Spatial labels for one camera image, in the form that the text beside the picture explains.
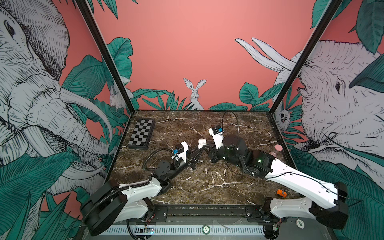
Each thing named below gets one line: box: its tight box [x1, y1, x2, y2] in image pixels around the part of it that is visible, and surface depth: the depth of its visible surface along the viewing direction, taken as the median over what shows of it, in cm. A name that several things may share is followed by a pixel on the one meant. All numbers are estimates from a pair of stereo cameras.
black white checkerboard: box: [127, 118, 156, 150], surface depth 103 cm
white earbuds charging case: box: [198, 138, 207, 149], surface depth 69 cm
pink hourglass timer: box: [269, 144, 283, 157], surface depth 92 cm
